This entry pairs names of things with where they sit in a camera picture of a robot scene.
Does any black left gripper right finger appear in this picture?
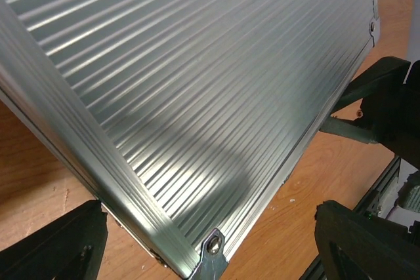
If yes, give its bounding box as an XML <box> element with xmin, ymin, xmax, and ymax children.
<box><xmin>314</xmin><ymin>200</ymin><xmax>419</xmax><ymax>279</ymax></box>

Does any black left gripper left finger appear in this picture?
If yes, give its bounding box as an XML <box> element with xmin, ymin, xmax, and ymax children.
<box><xmin>1</xmin><ymin>200</ymin><xmax>108</xmax><ymax>279</ymax></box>

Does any aluminium poker set case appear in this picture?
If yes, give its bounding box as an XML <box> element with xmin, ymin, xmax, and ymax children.
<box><xmin>1</xmin><ymin>0</ymin><xmax>378</xmax><ymax>277</ymax></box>

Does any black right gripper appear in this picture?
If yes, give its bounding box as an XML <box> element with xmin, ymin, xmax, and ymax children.
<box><xmin>320</xmin><ymin>56</ymin><xmax>419</xmax><ymax>168</ymax></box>

